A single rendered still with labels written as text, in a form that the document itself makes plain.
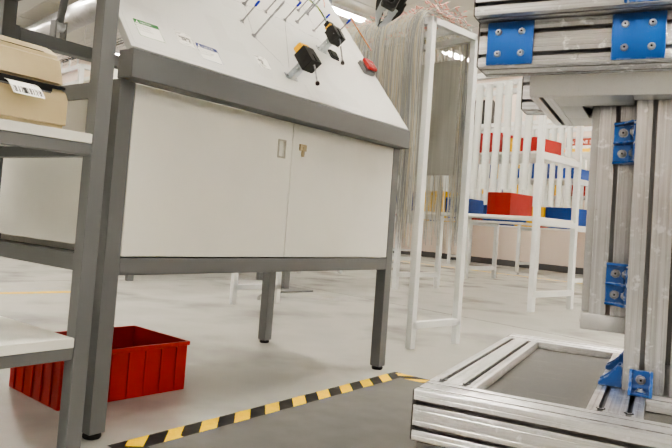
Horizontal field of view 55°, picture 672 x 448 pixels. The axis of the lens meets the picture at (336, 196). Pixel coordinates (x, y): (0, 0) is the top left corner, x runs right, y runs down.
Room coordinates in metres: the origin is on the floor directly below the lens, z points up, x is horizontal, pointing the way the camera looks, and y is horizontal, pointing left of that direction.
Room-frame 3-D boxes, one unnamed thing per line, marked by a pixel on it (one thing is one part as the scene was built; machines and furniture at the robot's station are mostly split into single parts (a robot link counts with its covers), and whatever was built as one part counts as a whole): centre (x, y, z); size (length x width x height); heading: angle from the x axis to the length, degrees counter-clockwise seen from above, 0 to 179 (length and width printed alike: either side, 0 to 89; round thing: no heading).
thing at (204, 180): (1.69, 0.31, 0.60); 0.55 x 0.02 x 0.39; 142
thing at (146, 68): (1.90, 0.13, 0.83); 1.18 x 0.05 x 0.06; 142
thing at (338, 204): (2.13, -0.02, 0.60); 0.55 x 0.03 x 0.39; 142
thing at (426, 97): (3.40, -0.03, 0.78); 1.39 x 0.45 x 1.56; 43
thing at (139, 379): (1.86, 0.63, 0.07); 0.39 x 0.29 x 0.14; 139
